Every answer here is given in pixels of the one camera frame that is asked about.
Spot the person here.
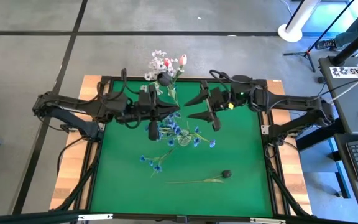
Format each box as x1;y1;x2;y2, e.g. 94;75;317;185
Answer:
315;6;358;51

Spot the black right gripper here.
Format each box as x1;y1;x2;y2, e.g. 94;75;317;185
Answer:
184;79;233;132

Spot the black tripod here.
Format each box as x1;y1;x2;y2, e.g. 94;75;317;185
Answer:
283;0;356;73

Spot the clear glass vase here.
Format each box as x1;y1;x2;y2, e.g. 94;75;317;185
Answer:
177;130;193;147

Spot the sparse blue flower sprig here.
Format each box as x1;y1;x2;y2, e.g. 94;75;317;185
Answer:
139;146;177;179

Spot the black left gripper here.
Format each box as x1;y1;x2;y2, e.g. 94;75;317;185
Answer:
128;83;180;141

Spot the green table mat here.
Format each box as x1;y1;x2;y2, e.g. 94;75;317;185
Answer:
89;80;273;218

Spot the dense blue flower bunch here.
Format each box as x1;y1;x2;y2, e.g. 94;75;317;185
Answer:
146;111;217;149

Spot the black pole stand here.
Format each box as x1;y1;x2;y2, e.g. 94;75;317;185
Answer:
327;18;358;67

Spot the white printed label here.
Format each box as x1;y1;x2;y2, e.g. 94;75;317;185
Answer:
329;63;358;78

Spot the white round pillar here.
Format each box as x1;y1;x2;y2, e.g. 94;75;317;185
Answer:
277;0;321;44

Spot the black aluminium table frame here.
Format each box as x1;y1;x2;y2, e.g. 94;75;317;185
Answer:
50;68;313;224

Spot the pale pink artificial tulip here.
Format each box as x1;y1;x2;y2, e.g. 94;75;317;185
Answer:
172;54;188;94

